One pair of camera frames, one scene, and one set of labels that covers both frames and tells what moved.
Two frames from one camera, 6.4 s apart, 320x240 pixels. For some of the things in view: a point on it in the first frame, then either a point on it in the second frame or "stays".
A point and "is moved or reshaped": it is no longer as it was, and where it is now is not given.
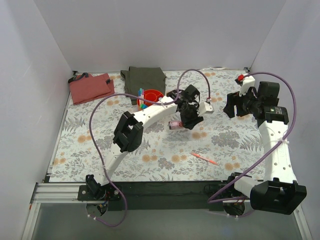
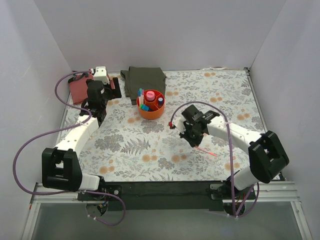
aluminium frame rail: (60, 193) stays
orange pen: (205, 158) to (211, 153)
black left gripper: (191, 118) to (115, 87)
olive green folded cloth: (146, 78) stays
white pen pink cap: (143, 96) stays
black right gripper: (240, 105) to (191, 135)
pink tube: (175, 124) is moved or reshaped
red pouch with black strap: (84, 88) stays
